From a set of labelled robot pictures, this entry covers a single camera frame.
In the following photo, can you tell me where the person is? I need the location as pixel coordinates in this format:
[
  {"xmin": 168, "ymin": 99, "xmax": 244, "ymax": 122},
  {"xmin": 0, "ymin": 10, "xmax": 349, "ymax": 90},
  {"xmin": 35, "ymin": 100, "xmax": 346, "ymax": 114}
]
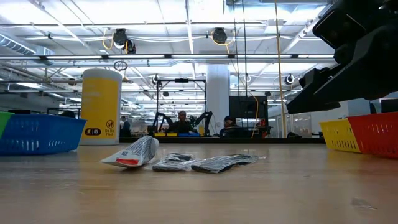
[
  {"xmin": 120, "ymin": 116, "xmax": 132, "ymax": 138},
  {"xmin": 219, "ymin": 115, "xmax": 240, "ymax": 138},
  {"xmin": 169, "ymin": 110, "xmax": 197, "ymax": 134}
]

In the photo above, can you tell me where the white round column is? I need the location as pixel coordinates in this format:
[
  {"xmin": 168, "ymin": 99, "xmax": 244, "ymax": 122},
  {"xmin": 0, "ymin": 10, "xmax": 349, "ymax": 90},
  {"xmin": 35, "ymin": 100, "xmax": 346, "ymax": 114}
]
[{"xmin": 206, "ymin": 63, "xmax": 231, "ymax": 138}]

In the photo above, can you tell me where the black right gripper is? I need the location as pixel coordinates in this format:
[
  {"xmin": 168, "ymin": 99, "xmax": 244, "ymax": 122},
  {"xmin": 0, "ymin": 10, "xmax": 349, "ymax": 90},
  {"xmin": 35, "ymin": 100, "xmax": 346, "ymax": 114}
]
[{"xmin": 285, "ymin": 21, "xmax": 398, "ymax": 114}]

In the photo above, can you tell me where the yellow wipes canister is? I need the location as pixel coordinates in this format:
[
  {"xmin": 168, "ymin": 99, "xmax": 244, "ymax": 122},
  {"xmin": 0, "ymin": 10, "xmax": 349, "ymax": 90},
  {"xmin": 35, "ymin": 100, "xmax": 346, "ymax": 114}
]
[{"xmin": 80, "ymin": 68, "xmax": 123, "ymax": 146}]

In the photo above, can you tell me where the yellow plastic basket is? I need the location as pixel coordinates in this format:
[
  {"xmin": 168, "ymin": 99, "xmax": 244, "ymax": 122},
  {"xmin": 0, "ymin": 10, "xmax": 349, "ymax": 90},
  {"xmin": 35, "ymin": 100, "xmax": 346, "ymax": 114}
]
[{"xmin": 319, "ymin": 118, "xmax": 363, "ymax": 153}]

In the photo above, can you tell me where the blue plastic basket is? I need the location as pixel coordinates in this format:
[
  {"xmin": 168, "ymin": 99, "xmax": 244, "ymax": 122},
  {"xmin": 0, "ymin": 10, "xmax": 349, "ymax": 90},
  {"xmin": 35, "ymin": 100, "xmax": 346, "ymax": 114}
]
[{"xmin": 0, "ymin": 114, "xmax": 87, "ymax": 156}]

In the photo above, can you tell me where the red plastic basket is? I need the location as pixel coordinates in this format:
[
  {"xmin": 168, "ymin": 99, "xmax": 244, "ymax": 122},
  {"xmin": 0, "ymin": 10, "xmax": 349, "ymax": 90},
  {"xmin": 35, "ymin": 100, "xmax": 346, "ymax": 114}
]
[{"xmin": 347, "ymin": 111, "xmax": 398, "ymax": 159}]

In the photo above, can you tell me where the black monitor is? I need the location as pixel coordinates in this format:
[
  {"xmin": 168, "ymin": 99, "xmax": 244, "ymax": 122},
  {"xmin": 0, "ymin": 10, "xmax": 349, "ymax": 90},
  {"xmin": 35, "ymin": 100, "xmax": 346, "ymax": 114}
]
[{"xmin": 229, "ymin": 95, "xmax": 269, "ymax": 121}]

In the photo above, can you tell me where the straight black cable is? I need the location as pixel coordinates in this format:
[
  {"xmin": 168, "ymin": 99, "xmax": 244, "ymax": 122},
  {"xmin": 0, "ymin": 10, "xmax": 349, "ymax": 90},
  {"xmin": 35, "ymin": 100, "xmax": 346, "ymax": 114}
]
[
  {"xmin": 233, "ymin": 0, "xmax": 238, "ymax": 97},
  {"xmin": 241, "ymin": 0, "xmax": 248, "ymax": 97}
]

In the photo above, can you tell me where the green plastic basket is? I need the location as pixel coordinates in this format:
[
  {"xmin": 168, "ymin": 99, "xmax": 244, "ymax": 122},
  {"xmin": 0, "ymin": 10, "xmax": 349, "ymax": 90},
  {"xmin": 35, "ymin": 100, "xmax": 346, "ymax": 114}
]
[{"xmin": 0, "ymin": 111, "xmax": 15, "ymax": 139}]

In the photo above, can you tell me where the black cable ring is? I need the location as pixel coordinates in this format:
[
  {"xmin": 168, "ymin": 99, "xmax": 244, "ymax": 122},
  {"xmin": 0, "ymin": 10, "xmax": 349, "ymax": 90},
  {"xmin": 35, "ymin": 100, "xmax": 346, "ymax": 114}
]
[{"xmin": 113, "ymin": 60, "xmax": 129, "ymax": 72}]

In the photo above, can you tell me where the small white toothpaste tube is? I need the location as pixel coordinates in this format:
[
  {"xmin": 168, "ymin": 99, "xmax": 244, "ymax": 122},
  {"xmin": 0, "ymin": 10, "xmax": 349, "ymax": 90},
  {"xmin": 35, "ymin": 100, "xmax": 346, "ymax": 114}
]
[{"xmin": 99, "ymin": 136, "xmax": 160, "ymax": 169}]

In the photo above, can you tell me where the black aluminium table frame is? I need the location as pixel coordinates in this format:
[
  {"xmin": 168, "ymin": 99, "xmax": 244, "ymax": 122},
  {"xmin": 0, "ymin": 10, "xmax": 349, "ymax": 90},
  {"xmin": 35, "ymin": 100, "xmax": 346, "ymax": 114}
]
[{"xmin": 119, "ymin": 137, "xmax": 326, "ymax": 144}]

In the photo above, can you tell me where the black robot workstation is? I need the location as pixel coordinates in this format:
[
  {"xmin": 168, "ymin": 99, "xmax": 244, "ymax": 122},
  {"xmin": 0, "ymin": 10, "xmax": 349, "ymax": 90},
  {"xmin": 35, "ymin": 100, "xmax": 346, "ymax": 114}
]
[{"xmin": 146, "ymin": 78, "xmax": 215, "ymax": 138}]

